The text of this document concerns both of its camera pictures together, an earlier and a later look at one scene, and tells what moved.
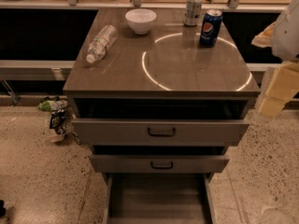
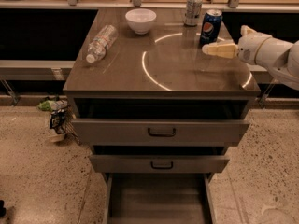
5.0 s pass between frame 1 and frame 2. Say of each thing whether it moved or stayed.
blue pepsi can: stayed
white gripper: moved
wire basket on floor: stayed
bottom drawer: stayed
